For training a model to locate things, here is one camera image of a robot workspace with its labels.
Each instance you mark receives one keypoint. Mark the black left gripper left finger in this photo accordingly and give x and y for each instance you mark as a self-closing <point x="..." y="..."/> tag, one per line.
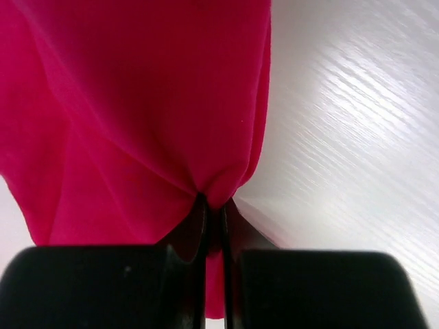
<point x="112" y="286"/>

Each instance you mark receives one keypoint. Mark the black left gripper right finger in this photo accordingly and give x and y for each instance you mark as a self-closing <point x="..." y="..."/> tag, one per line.
<point x="269" y="287"/>

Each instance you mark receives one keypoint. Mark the magenta pink t-shirt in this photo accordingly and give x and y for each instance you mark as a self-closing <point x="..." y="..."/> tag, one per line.
<point x="116" y="115"/>

